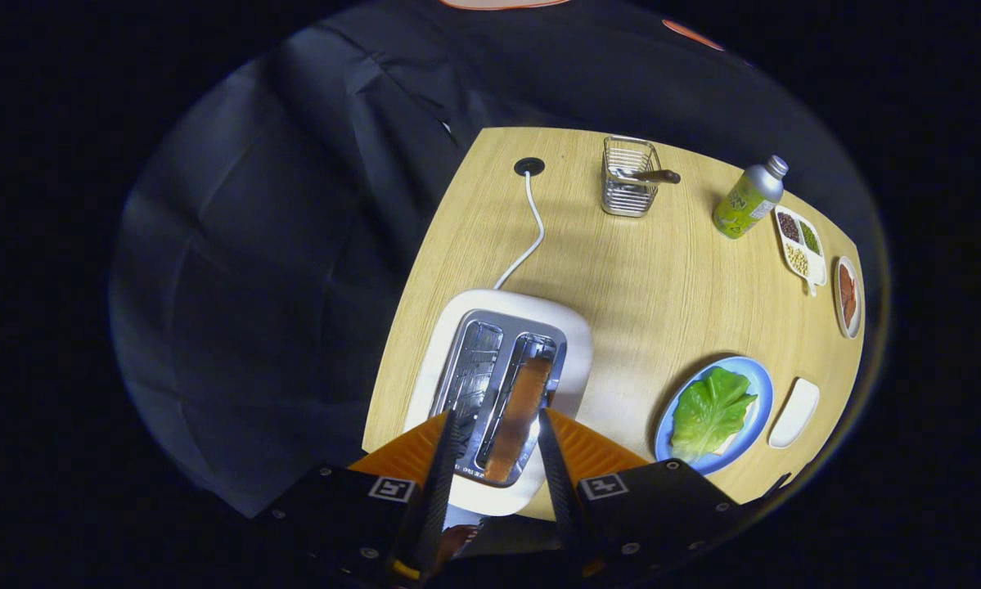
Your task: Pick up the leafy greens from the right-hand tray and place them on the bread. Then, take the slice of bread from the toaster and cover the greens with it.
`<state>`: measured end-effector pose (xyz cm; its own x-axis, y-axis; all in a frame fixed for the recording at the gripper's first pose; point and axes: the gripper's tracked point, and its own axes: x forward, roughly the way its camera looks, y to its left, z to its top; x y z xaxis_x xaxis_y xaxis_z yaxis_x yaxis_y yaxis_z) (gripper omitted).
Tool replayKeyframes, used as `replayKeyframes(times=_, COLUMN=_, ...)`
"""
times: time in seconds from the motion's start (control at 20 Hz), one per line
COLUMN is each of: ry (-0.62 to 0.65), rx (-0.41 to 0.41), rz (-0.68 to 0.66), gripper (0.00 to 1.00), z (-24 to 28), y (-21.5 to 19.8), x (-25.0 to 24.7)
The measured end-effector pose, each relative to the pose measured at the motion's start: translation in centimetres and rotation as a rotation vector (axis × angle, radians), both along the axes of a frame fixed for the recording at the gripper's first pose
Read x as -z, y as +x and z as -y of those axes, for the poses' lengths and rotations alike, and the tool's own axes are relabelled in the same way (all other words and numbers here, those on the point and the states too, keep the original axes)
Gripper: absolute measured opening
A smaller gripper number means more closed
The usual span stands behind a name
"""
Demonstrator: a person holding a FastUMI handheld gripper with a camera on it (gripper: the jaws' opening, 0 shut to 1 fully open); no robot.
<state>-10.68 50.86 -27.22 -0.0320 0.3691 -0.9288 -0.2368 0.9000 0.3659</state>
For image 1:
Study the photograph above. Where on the white toaster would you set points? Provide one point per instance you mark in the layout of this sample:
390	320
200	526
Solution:
539	307

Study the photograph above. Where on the green label metal bottle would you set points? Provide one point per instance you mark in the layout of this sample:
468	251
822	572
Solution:
744	204

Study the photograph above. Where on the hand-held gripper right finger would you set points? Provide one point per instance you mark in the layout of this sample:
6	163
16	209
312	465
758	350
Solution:
564	499

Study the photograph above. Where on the black backdrop cloth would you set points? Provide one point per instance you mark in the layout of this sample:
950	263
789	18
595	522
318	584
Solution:
294	245

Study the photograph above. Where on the white square plate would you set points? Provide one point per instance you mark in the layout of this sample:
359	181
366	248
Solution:
793	413

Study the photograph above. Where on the green lettuce leaf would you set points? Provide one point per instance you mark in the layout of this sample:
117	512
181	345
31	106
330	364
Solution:
711	409

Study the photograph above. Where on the blue round plate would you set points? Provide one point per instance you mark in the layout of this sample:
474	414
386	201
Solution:
756	384

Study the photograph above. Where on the white divided bean dish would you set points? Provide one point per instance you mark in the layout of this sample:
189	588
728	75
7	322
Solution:
817	270

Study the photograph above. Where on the brown meat piece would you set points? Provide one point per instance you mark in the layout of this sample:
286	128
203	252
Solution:
851	309
845	281

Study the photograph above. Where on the white round meat plate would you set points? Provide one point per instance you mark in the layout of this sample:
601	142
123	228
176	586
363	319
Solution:
849	331

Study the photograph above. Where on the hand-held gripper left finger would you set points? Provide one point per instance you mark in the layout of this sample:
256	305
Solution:
437	507

